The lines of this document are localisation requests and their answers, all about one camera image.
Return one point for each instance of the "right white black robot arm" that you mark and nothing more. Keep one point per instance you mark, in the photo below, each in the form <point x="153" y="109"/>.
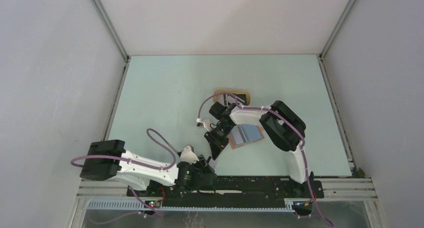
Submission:
<point x="285" y="129"/>

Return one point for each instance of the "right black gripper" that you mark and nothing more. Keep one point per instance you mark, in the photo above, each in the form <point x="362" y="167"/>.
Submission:
<point x="216" y="144"/>

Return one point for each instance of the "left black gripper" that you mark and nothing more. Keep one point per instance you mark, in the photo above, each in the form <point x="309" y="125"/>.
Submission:
<point x="204" y="165"/>

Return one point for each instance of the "beige oval card tray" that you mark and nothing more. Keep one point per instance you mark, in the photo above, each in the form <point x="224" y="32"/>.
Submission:
<point x="242" y="95"/>

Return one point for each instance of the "aluminium frame rail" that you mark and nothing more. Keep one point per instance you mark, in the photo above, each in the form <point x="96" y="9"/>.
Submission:
<point x="112" y="194"/>

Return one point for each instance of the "brown leather card holder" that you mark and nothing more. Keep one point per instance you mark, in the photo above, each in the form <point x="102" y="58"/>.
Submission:
<point x="252" y="132"/>

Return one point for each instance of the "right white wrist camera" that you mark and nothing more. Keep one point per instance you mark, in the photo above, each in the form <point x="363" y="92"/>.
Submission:
<point x="204" y="123"/>

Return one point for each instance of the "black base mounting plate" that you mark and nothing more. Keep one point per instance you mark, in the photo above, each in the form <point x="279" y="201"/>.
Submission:
<point x="236" y="192"/>

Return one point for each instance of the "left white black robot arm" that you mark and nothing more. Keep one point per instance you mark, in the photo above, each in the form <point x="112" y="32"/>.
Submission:
<point x="109" y="160"/>

